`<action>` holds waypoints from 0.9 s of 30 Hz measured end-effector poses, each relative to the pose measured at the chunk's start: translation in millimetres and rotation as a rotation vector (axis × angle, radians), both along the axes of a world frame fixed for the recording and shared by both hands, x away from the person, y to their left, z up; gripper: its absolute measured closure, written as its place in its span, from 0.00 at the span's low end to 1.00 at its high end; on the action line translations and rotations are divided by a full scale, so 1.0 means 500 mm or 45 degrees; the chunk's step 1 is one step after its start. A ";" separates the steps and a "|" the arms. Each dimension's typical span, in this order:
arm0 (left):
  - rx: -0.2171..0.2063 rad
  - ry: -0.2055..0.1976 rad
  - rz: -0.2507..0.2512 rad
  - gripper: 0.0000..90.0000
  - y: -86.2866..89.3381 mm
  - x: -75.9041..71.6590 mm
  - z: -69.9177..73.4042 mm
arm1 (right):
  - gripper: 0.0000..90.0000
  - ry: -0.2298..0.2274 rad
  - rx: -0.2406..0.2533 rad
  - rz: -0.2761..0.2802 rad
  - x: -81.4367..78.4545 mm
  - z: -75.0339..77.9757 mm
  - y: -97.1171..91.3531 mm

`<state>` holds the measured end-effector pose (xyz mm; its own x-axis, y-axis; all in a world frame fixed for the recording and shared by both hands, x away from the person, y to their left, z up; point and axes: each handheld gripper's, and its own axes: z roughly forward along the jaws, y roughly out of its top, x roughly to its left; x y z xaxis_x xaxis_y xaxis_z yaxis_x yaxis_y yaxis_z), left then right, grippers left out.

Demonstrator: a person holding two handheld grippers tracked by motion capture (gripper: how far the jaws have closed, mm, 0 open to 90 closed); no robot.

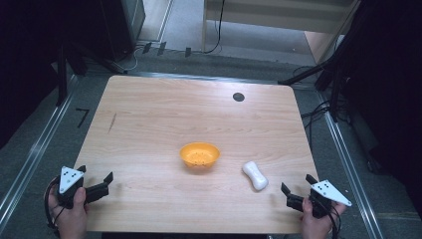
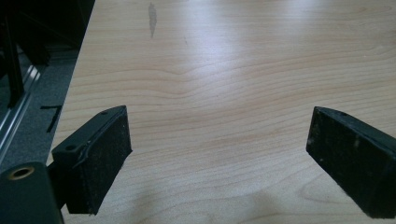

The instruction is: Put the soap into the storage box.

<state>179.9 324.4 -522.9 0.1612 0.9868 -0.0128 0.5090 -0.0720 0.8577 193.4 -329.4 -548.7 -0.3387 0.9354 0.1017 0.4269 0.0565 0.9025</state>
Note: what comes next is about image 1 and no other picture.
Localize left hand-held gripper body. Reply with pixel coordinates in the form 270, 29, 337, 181
55, 165, 88, 210

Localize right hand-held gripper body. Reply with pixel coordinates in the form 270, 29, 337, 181
307, 179, 353, 220

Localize white soap bar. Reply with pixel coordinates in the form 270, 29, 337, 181
242, 160, 270, 192

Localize orange soap dish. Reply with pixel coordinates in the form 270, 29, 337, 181
179, 141, 221, 169

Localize person's right hand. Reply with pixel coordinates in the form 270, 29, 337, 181
300, 196, 348, 239

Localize person's left hand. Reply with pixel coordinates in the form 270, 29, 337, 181
47, 177, 90, 239

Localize black angled tape mark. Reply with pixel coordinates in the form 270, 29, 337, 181
75, 108, 91, 129

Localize black metal stand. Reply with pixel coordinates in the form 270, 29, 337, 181
55, 39, 127, 108
278, 49, 352, 123

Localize dark cabinet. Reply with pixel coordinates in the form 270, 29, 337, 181
99, 0, 147, 63

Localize beige wooden shelf unit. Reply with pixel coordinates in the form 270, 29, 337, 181
200, 0, 362, 65

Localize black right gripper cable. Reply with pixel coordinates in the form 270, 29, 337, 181
325, 202, 343, 239

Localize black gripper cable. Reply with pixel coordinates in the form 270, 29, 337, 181
325, 202, 343, 239
43, 177, 66, 239

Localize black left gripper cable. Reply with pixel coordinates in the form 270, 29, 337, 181
43, 177, 66, 239

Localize metal floor rail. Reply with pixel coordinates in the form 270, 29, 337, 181
315, 89, 386, 239
0, 74, 80, 230

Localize black floor cables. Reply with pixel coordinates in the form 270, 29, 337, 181
292, 65, 353, 147

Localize white floor cable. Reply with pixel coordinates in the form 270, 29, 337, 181
121, 45, 147, 73

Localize black hanging cable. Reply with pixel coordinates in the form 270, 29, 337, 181
202, 0, 227, 55

